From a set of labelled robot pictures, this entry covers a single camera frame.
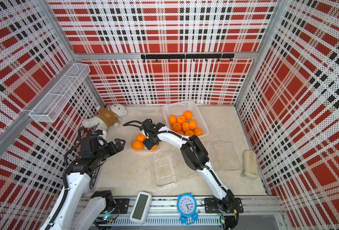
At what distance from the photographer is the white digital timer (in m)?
0.69

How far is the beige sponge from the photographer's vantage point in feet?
2.71

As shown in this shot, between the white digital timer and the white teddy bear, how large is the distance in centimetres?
55

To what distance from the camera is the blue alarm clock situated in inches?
28.0

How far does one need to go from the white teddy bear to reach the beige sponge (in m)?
0.93

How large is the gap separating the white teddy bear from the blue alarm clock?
705 mm
